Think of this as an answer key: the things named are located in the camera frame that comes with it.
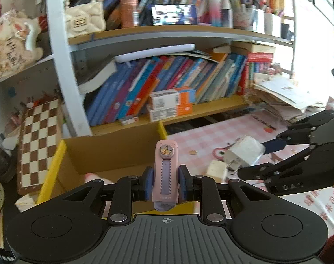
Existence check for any pink checked table mat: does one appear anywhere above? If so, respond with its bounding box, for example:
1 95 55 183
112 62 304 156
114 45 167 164
165 113 334 235

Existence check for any cream plush cat toy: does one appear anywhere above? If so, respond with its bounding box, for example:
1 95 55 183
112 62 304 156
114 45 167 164
0 9 44 73

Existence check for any white quilted handbag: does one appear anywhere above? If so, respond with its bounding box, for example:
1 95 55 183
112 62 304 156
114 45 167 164
64 0 106 37

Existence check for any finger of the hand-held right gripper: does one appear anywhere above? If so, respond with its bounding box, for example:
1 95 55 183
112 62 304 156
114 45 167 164
262 111 334 154
237 142 334 198

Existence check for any pink bottle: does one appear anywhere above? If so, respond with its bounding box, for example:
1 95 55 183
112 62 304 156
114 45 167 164
120 0 140 28

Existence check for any thick black book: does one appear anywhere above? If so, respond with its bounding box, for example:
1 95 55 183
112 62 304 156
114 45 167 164
78 58 118 95

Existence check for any black and red pen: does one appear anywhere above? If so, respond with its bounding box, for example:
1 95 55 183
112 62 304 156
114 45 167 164
251 115 277 131

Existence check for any pink utility knife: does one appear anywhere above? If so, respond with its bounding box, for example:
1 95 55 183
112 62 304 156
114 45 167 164
153 140 180 212

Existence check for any smartphone with lit screen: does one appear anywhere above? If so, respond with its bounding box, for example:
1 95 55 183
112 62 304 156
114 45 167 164
151 4 198 26

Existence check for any pile of loose papers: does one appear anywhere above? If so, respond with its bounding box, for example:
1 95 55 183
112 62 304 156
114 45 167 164
250 75 331 124

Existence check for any flat white slab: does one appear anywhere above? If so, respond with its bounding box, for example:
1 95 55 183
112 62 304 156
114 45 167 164
114 43 197 64

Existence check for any brown and white chessboard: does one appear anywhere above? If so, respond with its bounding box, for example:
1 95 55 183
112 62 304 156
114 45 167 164
17 99 63 196

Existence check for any crumpled white tissue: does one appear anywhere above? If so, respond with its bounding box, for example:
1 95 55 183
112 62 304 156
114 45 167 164
15 194 37 212

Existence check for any cream square block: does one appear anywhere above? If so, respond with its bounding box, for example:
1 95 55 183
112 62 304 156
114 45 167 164
205 160 228 182

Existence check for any small red and white box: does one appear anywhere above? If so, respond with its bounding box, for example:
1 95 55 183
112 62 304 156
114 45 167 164
119 115 139 125

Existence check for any row of leaning colourful books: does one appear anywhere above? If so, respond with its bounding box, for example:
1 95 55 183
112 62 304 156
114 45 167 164
84 52 275 127

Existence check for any white shelf frame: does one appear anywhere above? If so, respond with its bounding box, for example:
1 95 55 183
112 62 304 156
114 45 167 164
46 0 94 138

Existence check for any white tissue roll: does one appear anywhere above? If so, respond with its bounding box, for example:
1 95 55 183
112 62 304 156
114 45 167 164
224 135 266 171

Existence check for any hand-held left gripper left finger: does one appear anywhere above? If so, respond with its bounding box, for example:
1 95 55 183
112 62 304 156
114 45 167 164
63 166 154 225

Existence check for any orange and white carton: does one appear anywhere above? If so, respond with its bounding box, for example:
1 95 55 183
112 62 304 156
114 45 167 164
145 102 193 123
149 86 197 110

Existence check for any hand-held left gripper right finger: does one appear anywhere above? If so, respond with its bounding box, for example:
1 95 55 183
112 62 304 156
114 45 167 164
178 165 270 225

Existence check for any pink soft item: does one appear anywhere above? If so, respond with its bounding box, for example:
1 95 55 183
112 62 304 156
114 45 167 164
84 173 116 185

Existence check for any cardboard box with yellow edges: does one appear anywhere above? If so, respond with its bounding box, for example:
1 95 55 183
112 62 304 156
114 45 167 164
37 121 197 215

